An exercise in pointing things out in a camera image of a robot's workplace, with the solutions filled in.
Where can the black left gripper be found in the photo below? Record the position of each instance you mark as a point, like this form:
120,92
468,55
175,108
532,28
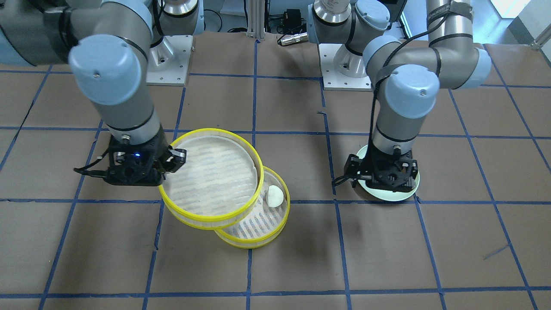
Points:
354,165

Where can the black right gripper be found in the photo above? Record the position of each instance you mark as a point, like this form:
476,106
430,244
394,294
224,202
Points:
175,158

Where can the yellow top steamer layer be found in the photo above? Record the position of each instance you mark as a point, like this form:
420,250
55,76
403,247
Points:
219,183

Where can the yellow steamer layer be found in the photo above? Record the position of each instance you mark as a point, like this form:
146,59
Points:
219,183
263,224

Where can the white bun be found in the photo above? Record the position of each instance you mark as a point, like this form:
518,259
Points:
274,196

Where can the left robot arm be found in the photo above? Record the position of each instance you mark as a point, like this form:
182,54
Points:
406,80

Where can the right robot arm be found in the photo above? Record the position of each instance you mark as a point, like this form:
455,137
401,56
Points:
109,46

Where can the yellow bottom steamer layer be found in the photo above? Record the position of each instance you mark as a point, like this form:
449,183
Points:
263,224

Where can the light green plate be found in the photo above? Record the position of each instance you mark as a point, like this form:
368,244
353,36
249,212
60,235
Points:
389,196

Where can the black power adapter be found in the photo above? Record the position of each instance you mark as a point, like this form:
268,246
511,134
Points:
292,18

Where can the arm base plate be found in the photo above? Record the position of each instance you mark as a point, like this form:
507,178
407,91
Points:
169,61
341,69

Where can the aluminium frame post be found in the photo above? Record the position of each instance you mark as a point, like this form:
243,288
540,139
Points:
256,15

